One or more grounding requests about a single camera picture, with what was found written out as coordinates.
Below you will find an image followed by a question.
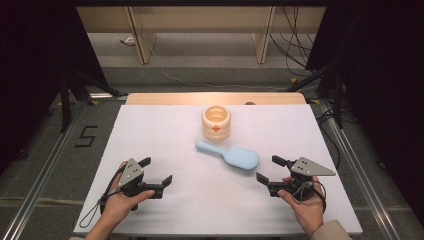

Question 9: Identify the cream ribbed round holder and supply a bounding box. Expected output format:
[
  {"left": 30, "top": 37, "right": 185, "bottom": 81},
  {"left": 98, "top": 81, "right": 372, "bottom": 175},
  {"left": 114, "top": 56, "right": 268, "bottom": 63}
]
[{"left": 201, "top": 105, "right": 232, "bottom": 143}]

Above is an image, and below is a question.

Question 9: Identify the light blue hairbrush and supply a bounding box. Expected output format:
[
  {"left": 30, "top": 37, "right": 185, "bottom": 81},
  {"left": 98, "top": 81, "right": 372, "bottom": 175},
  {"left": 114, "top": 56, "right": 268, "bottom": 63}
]
[{"left": 194, "top": 139, "right": 260, "bottom": 171}]

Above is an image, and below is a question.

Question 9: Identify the light wooden table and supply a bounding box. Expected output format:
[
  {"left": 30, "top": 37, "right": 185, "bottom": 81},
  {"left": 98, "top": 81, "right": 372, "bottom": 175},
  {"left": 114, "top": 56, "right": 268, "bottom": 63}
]
[{"left": 125, "top": 91, "right": 307, "bottom": 106}]

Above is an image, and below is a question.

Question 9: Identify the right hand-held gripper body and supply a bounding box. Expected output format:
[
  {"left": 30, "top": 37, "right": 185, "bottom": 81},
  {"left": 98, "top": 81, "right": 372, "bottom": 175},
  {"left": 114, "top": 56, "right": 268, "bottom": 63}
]
[{"left": 267, "top": 156, "right": 337, "bottom": 201}]

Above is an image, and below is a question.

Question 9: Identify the person's right hand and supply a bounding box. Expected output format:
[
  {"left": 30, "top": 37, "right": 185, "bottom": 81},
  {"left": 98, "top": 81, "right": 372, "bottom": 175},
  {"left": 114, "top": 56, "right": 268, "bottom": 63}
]
[{"left": 277, "top": 175, "right": 326, "bottom": 238}]

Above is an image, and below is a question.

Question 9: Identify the bundle of black hanging cables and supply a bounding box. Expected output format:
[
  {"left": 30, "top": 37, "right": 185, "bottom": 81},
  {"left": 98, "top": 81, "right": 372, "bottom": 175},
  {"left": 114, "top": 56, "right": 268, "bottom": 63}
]
[{"left": 269, "top": 5, "right": 322, "bottom": 78}]

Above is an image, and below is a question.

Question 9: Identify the black curtain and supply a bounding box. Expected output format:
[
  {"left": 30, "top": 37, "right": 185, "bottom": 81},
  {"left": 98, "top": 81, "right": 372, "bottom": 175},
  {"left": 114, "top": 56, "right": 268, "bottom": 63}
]
[
  {"left": 0, "top": 0, "right": 110, "bottom": 175},
  {"left": 305, "top": 0, "right": 424, "bottom": 228}
]

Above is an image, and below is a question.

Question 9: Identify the beige wooden desk frame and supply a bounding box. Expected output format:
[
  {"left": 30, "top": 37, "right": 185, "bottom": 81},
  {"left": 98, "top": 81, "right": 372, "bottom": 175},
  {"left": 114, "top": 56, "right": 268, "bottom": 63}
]
[{"left": 76, "top": 5, "right": 327, "bottom": 65}]

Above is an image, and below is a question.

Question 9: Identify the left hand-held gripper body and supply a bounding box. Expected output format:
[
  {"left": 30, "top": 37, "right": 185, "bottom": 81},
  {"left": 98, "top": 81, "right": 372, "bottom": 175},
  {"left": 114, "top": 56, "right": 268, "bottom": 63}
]
[{"left": 117, "top": 157, "right": 165, "bottom": 200}]

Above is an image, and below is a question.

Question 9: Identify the silver metal floor rail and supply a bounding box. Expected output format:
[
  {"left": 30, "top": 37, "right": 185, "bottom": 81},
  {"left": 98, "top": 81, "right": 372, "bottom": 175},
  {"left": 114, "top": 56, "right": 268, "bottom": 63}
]
[
  {"left": 319, "top": 99, "right": 403, "bottom": 240},
  {"left": 0, "top": 99, "right": 88, "bottom": 240}
]

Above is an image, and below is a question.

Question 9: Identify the person's left hand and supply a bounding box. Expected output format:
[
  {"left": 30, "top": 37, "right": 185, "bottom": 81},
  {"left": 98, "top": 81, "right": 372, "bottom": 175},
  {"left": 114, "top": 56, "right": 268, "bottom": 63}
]
[{"left": 99, "top": 161, "right": 156, "bottom": 226}]

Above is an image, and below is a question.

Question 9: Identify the left hand-held gripper black cable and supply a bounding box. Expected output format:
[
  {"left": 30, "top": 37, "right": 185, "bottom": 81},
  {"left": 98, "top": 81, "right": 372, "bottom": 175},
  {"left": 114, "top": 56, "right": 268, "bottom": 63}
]
[{"left": 78, "top": 164, "right": 126, "bottom": 230}]

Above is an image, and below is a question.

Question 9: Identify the white floor socket with plug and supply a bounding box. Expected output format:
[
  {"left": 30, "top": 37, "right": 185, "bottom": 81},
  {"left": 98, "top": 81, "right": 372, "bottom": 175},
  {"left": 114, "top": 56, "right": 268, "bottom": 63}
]
[{"left": 112, "top": 35, "right": 137, "bottom": 48}]

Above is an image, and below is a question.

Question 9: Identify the black metal stand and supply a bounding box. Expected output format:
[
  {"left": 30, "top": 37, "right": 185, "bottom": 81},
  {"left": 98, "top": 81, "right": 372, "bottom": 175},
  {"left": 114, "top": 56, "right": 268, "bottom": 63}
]
[
  {"left": 285, "top": 65, "right": 345, "bottom": 130},
  {"left": 59, "top": 69, "right": 129, "bottom": 133}
]

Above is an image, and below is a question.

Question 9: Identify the white table board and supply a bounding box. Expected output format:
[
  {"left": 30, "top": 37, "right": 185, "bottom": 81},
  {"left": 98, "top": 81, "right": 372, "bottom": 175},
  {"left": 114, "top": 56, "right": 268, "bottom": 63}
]
[{"left": 73, "top": 104, "right": 364, "bottom": 236}]

